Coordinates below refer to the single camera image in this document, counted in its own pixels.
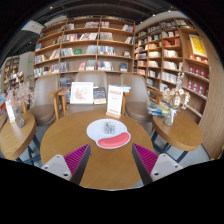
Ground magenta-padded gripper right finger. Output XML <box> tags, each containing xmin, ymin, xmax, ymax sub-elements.
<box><xmin>131</xmin><ymin>143</ymin><xmax>184</xmax><ymax>186</ymax></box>

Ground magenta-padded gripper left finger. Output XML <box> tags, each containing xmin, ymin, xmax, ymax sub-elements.
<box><xmin>40</xmin><ymin>142</ymin><xmax>92</xmax><ymax>186</ymax></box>

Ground transparent computer mouse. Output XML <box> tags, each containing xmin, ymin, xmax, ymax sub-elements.
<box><xmin>103</xmin><ymin>120</ymin><xmax>117</xmax><ymax>135</ymax></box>

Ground white mouse pad, red rest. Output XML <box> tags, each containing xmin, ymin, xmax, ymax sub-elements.
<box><xmin>86</xmin><ymin>118</ymin><xmax>132</xmax><ymax>150</ymax></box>

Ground round wooden side table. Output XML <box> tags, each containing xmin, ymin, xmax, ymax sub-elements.
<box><xmin>152</xmin><ymin>111</ymin><xmax>204</xmax><ymax>153</ymax></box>
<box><xmin>0</xmin><ymin>111</ymin><xmax>38</xmax><ymax>162</ymax></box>

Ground glass vase with dried flowers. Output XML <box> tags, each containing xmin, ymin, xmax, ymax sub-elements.
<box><xmin>5</xmin><ymin>81</ymin><xmax>33</xmax><ymax>129</ymax></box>
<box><xmin>161</xmin><ymin>71</ymin><xmax>191</xmax><ymax>128</ymax></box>

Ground blue and yellow book stack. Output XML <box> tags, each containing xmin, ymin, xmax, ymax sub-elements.
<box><xmin>147</xmin><ymin>101</ymin><xmax>171</xmax><ymax>118</ymax></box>

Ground beige armchair with wooden arms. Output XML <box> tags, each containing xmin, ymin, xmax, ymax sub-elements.
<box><xmin>28</xmin><ymin>74</ymin><xmax>64</xmax><ymax>127</ymax></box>
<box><xmin>58</xmin><ymin>71</ymin><xmax>128</xmax><ymax>116</ymax></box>
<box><xmin>120</xmin><ymin>73</ymin><xmax>163</xmax><ymax>124</ymax></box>

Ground white framed floral picture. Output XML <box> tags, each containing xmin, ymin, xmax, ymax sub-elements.
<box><xmin>69</xmin><ymin>81</ymin><xmax>95</xmax><ymax>106</ymax></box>

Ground white sign on wooden stand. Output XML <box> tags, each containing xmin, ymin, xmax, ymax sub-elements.
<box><xmin>105</xmin><ymin>84</ymin><xmax>125</xmax><ymax>120</ymax></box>

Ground dark book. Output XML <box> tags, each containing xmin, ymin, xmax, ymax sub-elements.
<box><xmin>92</xmin><ymin>86</ymin><xmax>107</xmax><ymax>105</ymax></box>

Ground light blue book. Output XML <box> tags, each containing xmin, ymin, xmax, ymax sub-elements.
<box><xmin>116</xmin><ymin>84</ymin><xmax>132</xmax><ymax>94</ymax></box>

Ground small white card sign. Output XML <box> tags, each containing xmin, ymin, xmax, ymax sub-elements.
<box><xmin>4</xmin><ymin>99</ymin><xmax>16</xmax><ymax>124</ymax></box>

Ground small distant bookshelf unit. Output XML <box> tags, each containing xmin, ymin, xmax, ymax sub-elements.
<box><xmin>1</xmin><ymin>56</ymin><xmax>26</xmax><ymax>94</ymax></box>

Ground curved wooden bookshelf unit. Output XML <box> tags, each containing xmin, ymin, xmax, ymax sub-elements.
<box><xmin>133</xmin><ymin>18</ymin><xmax>214</xmax><ymax>119</ymax></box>

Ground white ceiling air unit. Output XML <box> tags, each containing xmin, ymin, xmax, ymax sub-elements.
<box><xmin>21</xmin><ymin>19</ymin><xmax>46</xmax><ymax>35</ymax></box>

